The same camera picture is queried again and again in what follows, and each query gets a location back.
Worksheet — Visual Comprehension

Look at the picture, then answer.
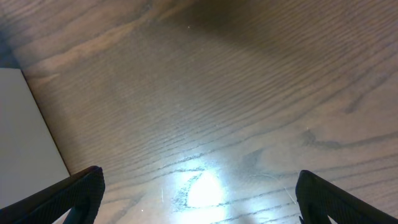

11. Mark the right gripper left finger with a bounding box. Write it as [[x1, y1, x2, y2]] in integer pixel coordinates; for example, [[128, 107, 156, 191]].
[[1, 166, 105, 224]]

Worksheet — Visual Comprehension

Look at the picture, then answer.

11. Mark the white cardboard box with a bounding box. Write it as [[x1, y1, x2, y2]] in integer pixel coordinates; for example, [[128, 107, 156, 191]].
[[1, 68, 70, 208]]

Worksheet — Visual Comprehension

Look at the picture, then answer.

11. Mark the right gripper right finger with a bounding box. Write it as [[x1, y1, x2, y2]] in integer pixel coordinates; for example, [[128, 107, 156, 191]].
[[295, 170, 397, 224]]

